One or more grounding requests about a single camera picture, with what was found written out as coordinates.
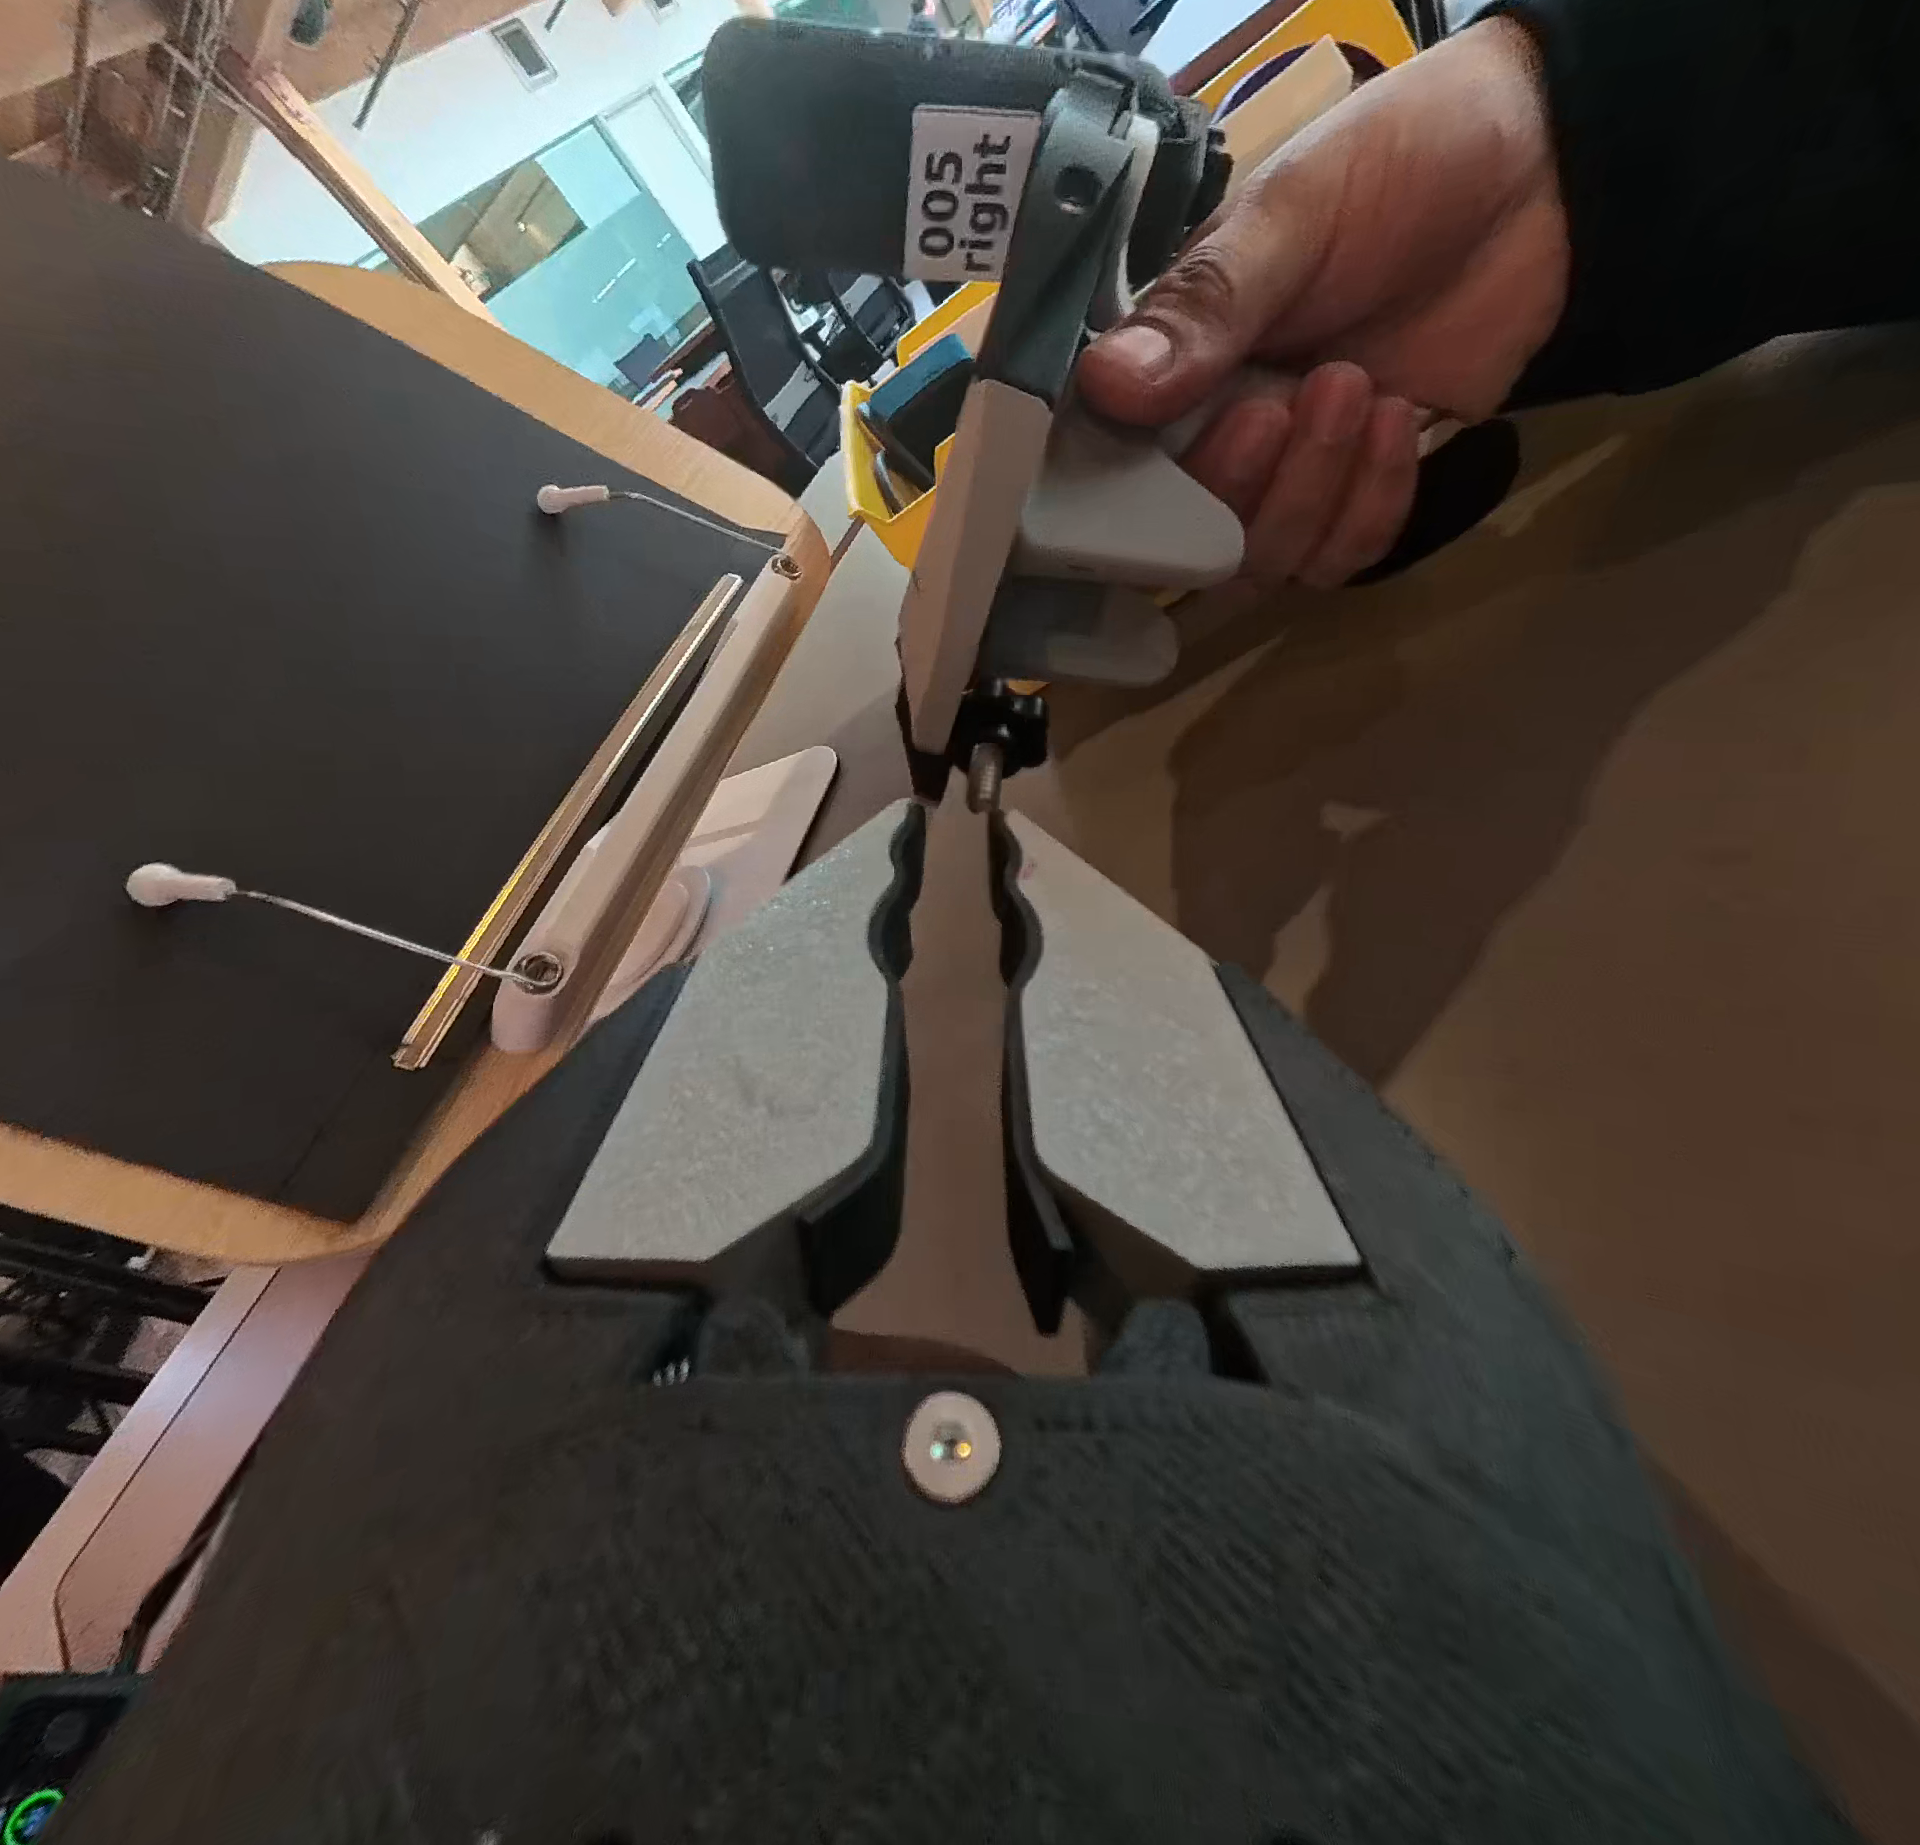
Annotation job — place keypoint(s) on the person's left hand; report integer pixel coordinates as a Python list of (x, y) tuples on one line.
[(916, 1351)]

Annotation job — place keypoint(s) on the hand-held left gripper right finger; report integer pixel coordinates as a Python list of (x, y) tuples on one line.
[(1170, 1112)]

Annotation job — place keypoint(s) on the black star knob bolt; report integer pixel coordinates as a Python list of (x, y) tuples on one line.
[(1012, 728)]

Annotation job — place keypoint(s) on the blue foam block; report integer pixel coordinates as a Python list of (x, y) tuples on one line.
[(922, 391)]

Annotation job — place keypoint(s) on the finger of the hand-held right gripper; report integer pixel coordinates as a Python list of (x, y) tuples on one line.
[(976, 527)]

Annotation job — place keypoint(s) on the purple tape roll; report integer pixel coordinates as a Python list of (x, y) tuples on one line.
[(1275, 77)]

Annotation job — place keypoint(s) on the person's right hand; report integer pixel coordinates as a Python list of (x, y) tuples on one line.
[(1381, 257)]

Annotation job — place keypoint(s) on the black office chair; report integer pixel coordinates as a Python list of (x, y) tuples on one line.
[(766, 346)]

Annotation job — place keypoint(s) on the black display board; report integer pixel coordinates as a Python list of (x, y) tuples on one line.
[(300, 647)]

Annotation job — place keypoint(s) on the yellow plastic bin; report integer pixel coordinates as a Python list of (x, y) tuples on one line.
[(900, 503)]

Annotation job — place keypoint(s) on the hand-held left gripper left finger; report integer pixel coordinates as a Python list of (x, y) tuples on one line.
[(736, 1112)]

